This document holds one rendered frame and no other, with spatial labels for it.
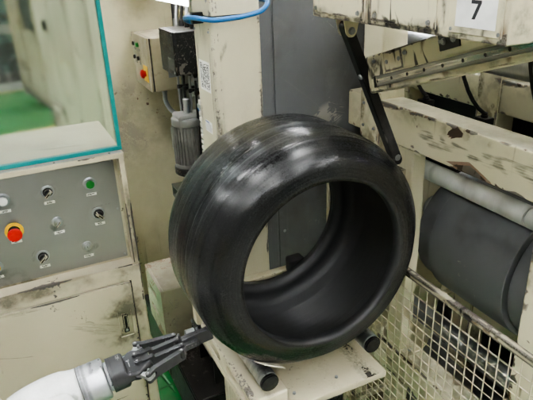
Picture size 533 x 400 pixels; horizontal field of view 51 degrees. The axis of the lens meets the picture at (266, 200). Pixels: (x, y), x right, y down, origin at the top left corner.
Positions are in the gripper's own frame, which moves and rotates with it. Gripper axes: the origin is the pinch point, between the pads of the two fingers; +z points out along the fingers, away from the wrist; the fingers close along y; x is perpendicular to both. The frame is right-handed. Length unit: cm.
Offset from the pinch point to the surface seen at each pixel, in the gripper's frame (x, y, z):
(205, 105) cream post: -41, 33, 24
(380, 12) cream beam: -61, -4, 52
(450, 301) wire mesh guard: 8, -16, 58
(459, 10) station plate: -62, -26, 52
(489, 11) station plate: -63, -33, 53
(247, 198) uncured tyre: -34.2, -10.2, 14.5
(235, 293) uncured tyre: -15.9, -11.8, 7.6
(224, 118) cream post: -39, 26, 25
